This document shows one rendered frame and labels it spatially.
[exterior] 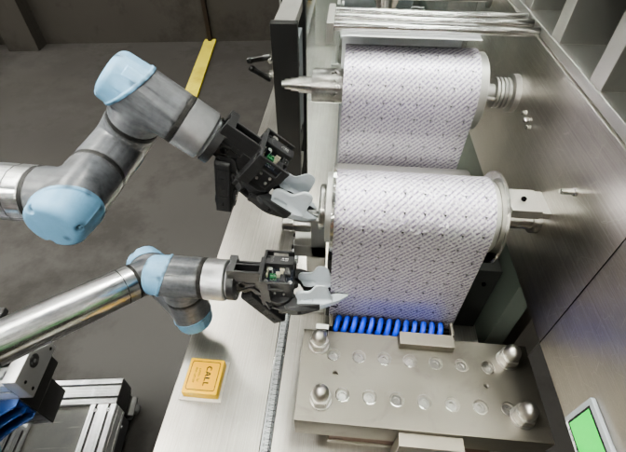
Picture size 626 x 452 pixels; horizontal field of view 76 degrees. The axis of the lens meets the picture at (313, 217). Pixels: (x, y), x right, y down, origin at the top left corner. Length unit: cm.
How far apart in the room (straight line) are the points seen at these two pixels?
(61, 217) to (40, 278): 201
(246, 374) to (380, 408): 30
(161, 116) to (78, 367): 168
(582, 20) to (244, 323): 82
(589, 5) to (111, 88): 67
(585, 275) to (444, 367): 29
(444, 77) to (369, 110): 14
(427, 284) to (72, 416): 140
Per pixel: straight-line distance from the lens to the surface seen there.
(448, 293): 74
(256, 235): 110
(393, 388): 74
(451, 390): 76
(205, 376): 87
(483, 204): 63
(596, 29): 78
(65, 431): 178
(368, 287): 72
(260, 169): 58
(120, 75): 58
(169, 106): 57
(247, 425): 85
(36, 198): 56
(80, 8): 508
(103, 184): 58
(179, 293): 75
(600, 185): 60
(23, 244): 278
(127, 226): 259
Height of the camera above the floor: 170
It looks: 45 degrees down
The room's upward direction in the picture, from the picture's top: straight up
